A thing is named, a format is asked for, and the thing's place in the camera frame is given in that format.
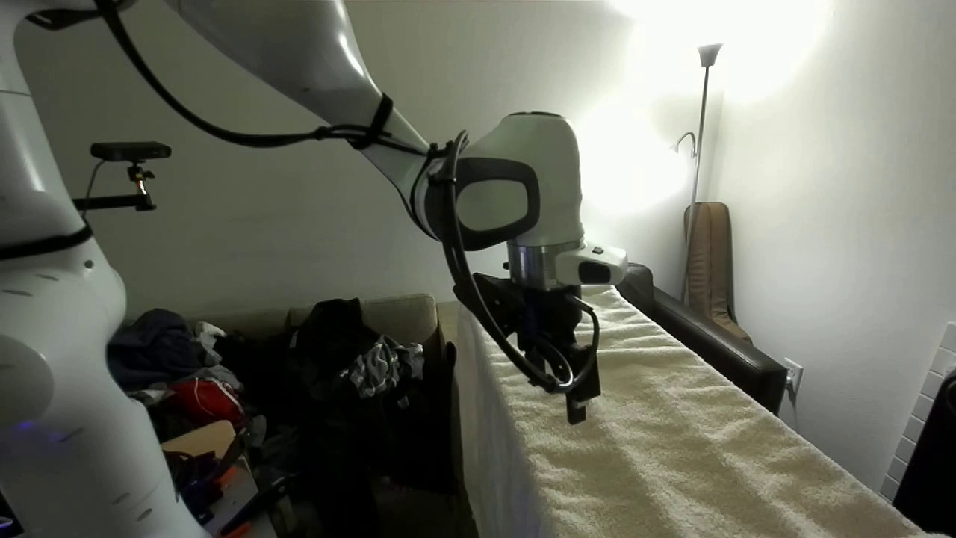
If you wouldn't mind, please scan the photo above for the brown cardboard box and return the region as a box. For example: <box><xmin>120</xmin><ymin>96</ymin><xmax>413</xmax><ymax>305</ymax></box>
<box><xmin>157</xmin><ymin>416</ymin><xmax>246</xmax><ymax>484</ymax></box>

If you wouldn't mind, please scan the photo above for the black rounded object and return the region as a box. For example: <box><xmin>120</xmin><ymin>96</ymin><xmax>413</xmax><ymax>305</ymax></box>
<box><xmin>891</xmin><ymin>368</ymin><xmax>956</xmax><ymax>538</ymax></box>

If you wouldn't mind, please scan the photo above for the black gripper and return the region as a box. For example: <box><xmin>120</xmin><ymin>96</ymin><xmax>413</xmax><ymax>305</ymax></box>
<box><xmin>476</xmin><ymin>274</ymin><xmax>603</xmax><ymax>426</ymax></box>

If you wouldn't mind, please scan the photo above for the olive green fabric couch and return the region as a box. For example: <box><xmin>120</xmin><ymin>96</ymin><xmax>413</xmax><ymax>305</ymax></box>
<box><xmin>198</xmin><ymin>290</ymin><xmax>441</xmax><ymax>351</ymax></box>

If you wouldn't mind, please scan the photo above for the dark blue clothes heap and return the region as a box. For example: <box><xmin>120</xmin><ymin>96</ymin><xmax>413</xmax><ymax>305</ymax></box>
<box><xmin>104</xmin><ymin>308</ymin><xmax>214</xmax><ymax>389</ymax></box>

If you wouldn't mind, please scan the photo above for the black white patterned cloth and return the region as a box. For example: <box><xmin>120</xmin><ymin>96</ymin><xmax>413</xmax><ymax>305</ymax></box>
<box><xmin>340</xmin><ymin>338</ymin><xmax>428</xmax><ymax>396</ymax></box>

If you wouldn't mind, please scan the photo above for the black camera on stand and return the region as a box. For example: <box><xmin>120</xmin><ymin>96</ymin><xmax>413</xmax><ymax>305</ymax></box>
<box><xmin>71</xmin><ymin>139</ymin><xmax>174</xmax><ymax>217</ymax></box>

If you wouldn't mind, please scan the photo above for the black leather armchair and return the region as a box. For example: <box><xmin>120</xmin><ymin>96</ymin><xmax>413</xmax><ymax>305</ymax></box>
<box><xmin>615</xmin><ymin>259</ymin><xmax>791</xmax><ymax>419</ymax></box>

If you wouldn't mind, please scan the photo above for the red item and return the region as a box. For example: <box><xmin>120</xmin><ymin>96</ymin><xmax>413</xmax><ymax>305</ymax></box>
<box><xmin>163</xmin><ymin>369</ymin><xmax>247</xmax><ymax>431</ymax></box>

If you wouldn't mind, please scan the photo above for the white terry towel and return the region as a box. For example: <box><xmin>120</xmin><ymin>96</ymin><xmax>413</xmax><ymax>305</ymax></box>
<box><xmin>450</xmin><ymin>281</ymin><xmax>928</xmax><ymax>538</ymax></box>

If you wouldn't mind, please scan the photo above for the white floor lamp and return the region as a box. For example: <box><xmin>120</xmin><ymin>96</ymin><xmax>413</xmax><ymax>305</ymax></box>
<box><xmin>673</xmin><ymin>42</ymin><xmax>725</xmax><ymax>208</ymax></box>

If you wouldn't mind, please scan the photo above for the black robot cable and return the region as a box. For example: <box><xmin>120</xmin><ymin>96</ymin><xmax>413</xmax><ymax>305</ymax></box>
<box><xmin>92</xmin><ymin>0</ymin><xmax>607</xmax><ymax>396</ymax></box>

